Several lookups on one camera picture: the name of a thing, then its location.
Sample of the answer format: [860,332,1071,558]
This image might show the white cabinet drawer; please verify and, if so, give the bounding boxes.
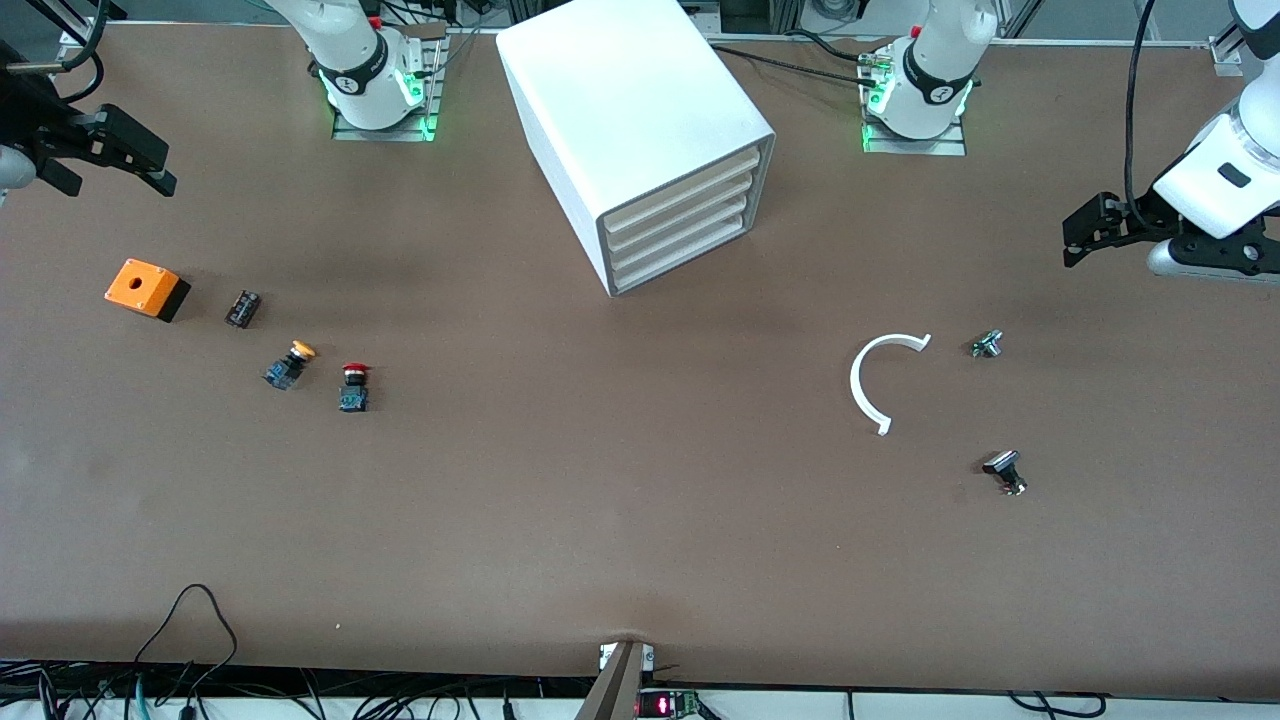
[605,172,758,255]
[612,214,748,294]
[609,194,753,274]
[602,146,765,237]

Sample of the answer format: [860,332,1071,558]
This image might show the orange button box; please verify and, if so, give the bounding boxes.
[104,258,192,323]

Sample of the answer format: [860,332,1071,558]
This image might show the black square-head push button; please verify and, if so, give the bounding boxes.
[982,450,1029,497]

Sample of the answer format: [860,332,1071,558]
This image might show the yellow push button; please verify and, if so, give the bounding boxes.
[263,339,318,392]

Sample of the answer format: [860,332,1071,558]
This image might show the white drawer cabinet housing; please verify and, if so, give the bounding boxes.
[495,0,778,299]

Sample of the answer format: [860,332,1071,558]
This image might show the circuit board red display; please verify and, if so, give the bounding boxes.
[637,689,703,720]

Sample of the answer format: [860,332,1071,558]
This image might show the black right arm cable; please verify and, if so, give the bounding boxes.
[5,0,113,103]

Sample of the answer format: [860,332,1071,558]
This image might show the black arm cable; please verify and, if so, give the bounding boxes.
[5,0,113,103]
[1122,0,1160,227]

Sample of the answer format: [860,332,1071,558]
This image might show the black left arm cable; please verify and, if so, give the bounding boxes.
[1122,0,1160,227]

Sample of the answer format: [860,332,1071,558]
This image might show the white semicircular plastic bracket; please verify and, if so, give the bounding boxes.
[849,332,934,437]

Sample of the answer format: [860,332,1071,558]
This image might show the black cable behind cabinet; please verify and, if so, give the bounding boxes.
[712,44,883,83]
[788,28,873,63]

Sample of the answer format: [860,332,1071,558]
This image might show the black cable at table edge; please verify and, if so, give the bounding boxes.
[1008,691,1108,720]

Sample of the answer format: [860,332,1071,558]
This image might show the thin black looped cable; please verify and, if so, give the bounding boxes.
[133,584,239,669]

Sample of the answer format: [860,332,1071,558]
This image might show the grey camera mount beam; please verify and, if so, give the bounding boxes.
[574,640,657,720]

